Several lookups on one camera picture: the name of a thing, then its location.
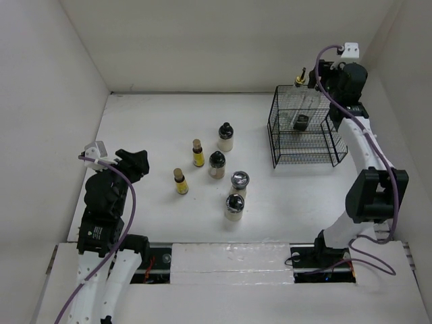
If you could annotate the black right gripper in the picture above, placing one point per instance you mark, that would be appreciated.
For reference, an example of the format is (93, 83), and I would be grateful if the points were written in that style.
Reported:
(328, 67)

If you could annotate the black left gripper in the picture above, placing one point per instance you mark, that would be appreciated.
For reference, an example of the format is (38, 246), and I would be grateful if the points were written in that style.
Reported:
(135, 162)

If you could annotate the glass bottle gold pourer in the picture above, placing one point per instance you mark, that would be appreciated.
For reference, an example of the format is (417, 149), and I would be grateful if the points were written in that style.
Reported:
(295, 97)

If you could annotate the glass bottle dark contents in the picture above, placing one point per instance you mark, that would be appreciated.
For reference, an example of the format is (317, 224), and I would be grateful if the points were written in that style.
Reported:
(308, 108)

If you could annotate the brown spice jar black lid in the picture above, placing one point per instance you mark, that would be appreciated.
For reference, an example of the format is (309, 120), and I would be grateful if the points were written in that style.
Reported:
(217, 163)

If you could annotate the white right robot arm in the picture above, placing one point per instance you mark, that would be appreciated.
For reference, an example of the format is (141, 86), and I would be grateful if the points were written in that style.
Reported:
(379, 188)

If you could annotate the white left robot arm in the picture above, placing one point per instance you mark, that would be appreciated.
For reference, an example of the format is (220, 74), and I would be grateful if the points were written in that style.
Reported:
(108, 255)

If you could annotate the yellow label bottle near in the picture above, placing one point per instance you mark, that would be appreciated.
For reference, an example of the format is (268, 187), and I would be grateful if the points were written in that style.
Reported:
(180, 181)

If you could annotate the yellow label bottle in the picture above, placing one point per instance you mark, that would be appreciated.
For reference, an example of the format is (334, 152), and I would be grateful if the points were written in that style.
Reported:
(198, 157)
(180, 181)

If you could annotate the yellow label bottle far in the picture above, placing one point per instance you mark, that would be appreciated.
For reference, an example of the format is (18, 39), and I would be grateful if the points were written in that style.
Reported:
(198, 157)

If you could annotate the white spice jar far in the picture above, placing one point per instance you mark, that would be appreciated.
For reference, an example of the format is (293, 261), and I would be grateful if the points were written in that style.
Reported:
(226, 137)

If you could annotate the white spice jar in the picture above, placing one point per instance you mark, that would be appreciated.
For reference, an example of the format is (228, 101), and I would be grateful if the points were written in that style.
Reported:
(234, 207)
(226, 137)

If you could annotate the spice jar foil lid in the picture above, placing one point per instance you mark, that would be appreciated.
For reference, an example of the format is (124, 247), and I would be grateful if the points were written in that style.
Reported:
(240, 181)

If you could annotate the white spice jar near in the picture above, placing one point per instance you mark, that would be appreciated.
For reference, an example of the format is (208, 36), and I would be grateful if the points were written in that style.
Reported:
(234, 207)

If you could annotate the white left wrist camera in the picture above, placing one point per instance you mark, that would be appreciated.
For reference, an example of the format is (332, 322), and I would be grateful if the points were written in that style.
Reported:
(95, 150)

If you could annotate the black wire basket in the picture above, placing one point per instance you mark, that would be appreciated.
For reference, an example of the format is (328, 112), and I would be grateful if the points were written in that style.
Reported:
(319, 143)

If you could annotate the metal base rail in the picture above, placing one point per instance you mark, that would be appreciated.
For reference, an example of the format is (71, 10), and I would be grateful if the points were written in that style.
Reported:
(236, 264)

